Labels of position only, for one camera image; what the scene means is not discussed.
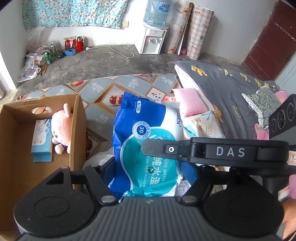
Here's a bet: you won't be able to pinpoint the light blue carton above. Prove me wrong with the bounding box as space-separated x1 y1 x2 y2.
31 119 53 163

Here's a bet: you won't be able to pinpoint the white packets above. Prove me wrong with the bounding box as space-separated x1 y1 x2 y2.
25 53 47 67

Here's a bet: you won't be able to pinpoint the blue water jug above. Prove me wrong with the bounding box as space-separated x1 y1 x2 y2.
143 0 173 30

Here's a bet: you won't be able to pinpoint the white water dispenser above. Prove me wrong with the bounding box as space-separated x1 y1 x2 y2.
135 28 167 55

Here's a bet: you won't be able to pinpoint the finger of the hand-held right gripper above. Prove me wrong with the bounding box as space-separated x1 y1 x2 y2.
141 138 192 161

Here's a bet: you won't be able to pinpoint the brown wooden door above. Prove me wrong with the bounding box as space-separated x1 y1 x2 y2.
240 0 296 81

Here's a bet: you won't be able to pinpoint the grey quilt with yellow prints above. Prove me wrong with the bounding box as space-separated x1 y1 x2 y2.
173 61 285 142

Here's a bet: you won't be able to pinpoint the brown cardboard box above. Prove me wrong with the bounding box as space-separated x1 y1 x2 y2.
0 94 87 237

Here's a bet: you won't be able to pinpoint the white power cable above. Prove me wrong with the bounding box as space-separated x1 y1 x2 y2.
85 44 135 59

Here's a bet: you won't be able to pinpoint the pink knitted towel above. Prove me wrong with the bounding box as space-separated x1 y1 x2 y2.
173 88 208 117

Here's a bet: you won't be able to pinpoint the small white plastic bag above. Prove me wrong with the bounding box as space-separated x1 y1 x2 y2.
17 66 41 82

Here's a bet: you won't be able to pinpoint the white cotton swab bag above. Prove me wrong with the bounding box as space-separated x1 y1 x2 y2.
183 109 226 141

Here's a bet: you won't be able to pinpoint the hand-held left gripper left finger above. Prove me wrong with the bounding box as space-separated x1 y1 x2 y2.
45 159 118 207

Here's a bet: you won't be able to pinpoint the floral wallpaper roll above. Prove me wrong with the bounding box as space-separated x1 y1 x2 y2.
164 1 194 54

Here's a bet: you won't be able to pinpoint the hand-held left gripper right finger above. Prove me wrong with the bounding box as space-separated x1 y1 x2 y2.
180 161 232 205

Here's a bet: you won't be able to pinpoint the blue wet wipes pack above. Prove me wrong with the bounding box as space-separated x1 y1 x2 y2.
107 91 184 197

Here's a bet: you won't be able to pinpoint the person's right hand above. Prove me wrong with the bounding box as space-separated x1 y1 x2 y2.
281 198 296 240

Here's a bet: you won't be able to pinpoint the checked wallpaper roll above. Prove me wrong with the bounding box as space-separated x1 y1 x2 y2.
186 5 214 61

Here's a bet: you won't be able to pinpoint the green floral lace pillow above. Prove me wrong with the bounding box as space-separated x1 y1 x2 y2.
242 87 282 127

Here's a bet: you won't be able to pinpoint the teal floral wall cloth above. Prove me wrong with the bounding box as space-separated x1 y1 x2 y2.
22 0 129 30

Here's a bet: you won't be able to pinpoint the clear plastic bag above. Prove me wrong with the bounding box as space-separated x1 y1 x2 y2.
27 25 55 55

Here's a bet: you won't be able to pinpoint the pink plush toy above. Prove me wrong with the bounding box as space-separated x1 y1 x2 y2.
51 103 74 154

